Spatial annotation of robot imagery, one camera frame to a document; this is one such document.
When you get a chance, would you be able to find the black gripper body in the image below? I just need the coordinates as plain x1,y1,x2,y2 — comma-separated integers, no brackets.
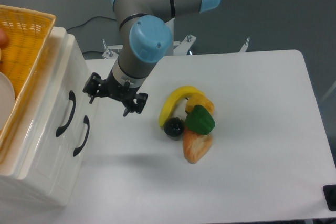
101,75,139,102

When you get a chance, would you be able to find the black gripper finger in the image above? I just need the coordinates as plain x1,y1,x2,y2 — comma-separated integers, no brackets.
82,72,107,104
122,93,148,117

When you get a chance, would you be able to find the black top drawer handle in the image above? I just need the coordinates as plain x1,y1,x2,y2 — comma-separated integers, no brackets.
56,90,77,137

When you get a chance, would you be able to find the black drawer handle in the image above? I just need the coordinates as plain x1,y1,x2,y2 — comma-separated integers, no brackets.
73,115,90,157
56,90,77,137

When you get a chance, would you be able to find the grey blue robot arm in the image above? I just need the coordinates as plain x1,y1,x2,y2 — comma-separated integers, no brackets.
83,0,221,114

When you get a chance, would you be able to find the white drawer cabinet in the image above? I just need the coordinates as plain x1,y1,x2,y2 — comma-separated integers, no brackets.
1,27,98,206

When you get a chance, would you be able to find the yellow toy banana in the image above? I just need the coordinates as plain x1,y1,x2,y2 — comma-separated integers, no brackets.
158,86,204,128

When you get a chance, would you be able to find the black toy plum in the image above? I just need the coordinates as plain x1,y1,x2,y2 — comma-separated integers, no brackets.
163,117,184,137

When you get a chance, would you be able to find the orange toy pepper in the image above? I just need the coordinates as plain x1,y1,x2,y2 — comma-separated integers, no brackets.
185,93,215,115

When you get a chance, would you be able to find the green toy pepper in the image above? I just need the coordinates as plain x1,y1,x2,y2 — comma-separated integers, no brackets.
184,105,216,135

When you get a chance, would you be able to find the orange toy strawberry slice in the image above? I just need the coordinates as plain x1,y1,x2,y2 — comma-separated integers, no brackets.
183,127,213,164

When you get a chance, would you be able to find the white plate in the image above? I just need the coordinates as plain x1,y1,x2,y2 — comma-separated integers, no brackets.
0,72,15,130

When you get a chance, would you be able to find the yellow woven basket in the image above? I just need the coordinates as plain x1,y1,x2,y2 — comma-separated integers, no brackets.
1,5,56,153

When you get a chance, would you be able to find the red toy apple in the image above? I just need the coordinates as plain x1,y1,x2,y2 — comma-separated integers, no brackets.
0,28,8,48

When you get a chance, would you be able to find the black corner device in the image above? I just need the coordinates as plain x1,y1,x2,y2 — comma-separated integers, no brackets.
322,185,336,211

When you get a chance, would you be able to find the black lower drawer handle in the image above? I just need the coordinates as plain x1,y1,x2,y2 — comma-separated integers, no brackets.
73,115,90,157

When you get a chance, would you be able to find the black cable on floor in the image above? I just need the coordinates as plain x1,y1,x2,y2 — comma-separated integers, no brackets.
65,16,118,54

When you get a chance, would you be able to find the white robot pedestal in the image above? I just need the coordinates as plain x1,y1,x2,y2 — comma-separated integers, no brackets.
165,18,175,56

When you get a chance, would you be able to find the white table frame bracket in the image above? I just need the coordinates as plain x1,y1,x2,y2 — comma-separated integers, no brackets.
239,37,250,52

